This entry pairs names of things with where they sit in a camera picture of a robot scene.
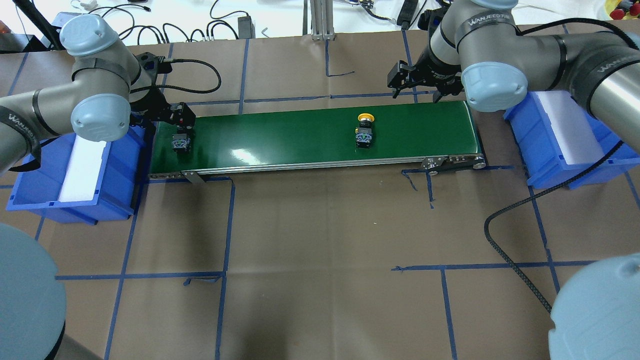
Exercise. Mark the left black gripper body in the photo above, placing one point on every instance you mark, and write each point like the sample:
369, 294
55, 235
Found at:
154, 105

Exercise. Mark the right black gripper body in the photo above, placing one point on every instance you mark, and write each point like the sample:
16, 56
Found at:
439, 75

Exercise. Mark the red mushroom push button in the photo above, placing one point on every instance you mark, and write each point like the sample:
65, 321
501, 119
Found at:
181, 143

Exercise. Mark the yellow push button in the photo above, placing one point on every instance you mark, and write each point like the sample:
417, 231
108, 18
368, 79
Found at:
364, 132

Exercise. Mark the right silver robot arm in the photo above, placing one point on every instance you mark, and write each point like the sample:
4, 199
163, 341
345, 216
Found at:
477, 49

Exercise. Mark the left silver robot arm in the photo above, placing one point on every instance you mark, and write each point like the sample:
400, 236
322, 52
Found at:
110, 90

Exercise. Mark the yellow plate of buttons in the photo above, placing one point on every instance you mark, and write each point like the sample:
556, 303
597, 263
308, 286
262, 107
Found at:
622, 9

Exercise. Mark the green conveyor belt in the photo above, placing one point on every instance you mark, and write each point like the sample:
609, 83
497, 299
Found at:
441, 137

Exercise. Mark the white foam in left bin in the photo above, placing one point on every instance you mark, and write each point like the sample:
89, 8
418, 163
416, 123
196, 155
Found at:
82, 173

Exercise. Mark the white foam in bin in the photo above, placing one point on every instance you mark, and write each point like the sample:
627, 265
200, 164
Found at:
82, 173
570, 128

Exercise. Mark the black power adapter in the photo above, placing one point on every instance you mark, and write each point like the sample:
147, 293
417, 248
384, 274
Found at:
246, 27

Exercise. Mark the left blue plastic bin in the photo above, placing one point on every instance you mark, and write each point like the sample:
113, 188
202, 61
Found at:
37, 191

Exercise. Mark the white foam in right bin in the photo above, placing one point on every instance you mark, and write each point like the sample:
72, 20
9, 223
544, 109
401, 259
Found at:
570, 128

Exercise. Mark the aluminium frame post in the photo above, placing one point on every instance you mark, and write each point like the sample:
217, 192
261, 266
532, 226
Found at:
322, 20

